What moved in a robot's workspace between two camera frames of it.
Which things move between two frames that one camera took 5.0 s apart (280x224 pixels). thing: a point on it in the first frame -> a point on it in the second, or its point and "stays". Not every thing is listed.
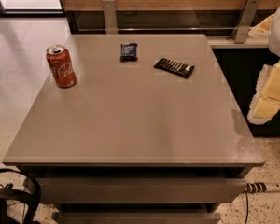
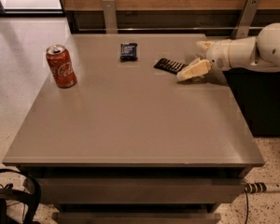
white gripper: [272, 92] -> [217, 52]
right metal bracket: [245, 19] stays
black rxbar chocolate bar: [175, 67] stays
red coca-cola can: [61, 66] stays
